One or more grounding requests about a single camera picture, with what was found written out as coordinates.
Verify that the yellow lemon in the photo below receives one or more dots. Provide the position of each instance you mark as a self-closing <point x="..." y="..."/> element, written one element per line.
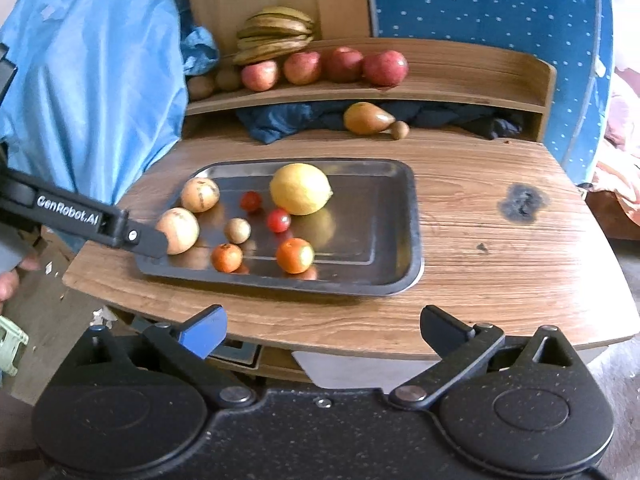
<point x="300" y="189"/>

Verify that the person hand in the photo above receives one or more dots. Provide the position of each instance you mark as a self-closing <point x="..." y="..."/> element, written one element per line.
<point x="10" y="280"/>

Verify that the brown kiwi left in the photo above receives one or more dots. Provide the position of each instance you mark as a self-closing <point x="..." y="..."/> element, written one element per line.
<point x="201" y="87"/>

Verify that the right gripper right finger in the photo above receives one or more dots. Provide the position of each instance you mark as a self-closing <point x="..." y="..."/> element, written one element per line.
<point x="464" y="352"/>

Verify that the small orange mandarin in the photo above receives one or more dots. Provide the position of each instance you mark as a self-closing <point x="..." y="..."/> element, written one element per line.
<point x="295" y="256"/>

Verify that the pale speckled round fruit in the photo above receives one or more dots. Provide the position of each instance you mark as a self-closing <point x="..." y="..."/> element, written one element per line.
<point x="199" y="195"/>

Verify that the yellow green mango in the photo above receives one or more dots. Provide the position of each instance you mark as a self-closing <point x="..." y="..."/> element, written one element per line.
<point x="366" y="118"/>

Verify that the wooden curved shelf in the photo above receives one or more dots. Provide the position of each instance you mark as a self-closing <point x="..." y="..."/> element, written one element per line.
<point x="439" y="71"/>

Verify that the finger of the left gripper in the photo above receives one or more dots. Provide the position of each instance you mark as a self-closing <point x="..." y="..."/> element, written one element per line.
<point x="141" y="239"/>

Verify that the red cherry tomato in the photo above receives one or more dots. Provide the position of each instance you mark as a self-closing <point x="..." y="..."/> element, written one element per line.
<point x="278" y="221"/>
<point x="251" y="202"/>

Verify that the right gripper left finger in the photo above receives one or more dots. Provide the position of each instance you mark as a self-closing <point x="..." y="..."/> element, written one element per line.
<point x="185" y="348"/>

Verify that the bunch of ripe bananas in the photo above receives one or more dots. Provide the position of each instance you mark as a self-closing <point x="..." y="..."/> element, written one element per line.
<point x="271" y="33"/>

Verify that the pale orange round fruit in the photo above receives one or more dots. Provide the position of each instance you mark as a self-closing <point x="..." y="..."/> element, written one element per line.
<point x="181" y="229"/>

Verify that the blue dotted fabric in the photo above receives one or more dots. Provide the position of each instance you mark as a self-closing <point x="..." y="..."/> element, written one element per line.
<point x="574" y="36"/>

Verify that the small brown round fruit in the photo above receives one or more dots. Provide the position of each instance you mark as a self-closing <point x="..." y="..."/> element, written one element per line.
<point x="237" y="231"/>

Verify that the small brown fruit back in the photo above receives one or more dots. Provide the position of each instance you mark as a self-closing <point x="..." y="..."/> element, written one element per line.
<point x="399" y="130"/>

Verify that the pink apple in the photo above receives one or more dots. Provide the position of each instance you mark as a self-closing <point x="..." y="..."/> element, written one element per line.
<point x="303" y="68"/>
<point x="261" y="76"/>

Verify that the brown kiwi right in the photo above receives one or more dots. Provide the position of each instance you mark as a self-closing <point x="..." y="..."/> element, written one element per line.
<point x="228" y="79"/>

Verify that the light blue garment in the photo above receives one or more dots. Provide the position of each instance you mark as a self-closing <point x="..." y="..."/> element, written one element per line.
<point x="99" y="93"/>

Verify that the brown kiwi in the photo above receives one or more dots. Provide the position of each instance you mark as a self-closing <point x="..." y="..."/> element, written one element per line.
<point x="201" y="87"/>
<point x="228" y="79"/>

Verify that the red apple rightmost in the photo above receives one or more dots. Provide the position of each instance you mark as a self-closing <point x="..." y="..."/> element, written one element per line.
<point x="385" y="69"/>

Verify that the metal baking tray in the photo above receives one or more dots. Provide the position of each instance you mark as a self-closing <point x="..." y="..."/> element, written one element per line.
<point x="366" y="239"/>

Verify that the pink apple leftmost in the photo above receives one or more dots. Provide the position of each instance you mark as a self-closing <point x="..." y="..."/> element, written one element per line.
<point x="261" y="76"/>

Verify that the blue plastic bag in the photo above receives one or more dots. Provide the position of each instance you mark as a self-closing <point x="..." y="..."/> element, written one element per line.
<point x="199" y="51"/>

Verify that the dark blue jacket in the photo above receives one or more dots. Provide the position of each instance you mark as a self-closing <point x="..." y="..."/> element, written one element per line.
<point x="270" y="123"/>

